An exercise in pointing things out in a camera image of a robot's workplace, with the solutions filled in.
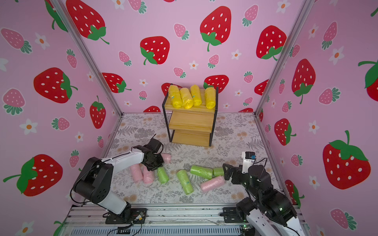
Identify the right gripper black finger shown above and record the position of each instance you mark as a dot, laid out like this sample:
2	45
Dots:
231	177
228	169

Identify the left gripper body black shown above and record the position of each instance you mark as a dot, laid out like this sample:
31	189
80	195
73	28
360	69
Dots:
156	162

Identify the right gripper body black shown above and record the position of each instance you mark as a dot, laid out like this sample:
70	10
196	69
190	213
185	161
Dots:
234	173

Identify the pink trash bag roll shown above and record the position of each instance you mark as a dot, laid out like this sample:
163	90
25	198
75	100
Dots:
212	184
148	176
136	173
166	158

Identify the green trash bag roll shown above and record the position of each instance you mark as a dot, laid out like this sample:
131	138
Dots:
185	182
218	171
162	175
203	172

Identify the yellow trash bag roll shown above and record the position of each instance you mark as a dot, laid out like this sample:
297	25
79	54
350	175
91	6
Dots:
196	95
210	97
187	99
175	96

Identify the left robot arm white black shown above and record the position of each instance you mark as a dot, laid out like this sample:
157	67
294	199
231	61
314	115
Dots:
94	181

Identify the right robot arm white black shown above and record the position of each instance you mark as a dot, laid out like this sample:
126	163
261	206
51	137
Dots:
266	209

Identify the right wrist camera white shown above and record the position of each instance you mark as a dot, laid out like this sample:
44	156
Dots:
249	158

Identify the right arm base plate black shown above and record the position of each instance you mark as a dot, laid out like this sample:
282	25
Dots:
230	215

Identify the wooden shelf black metal frame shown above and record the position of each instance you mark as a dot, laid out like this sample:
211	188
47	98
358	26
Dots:
194	126

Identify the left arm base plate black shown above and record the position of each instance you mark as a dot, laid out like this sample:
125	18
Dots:
128	216

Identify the aluminium rail frame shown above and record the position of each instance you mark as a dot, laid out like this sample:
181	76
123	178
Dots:
161	220

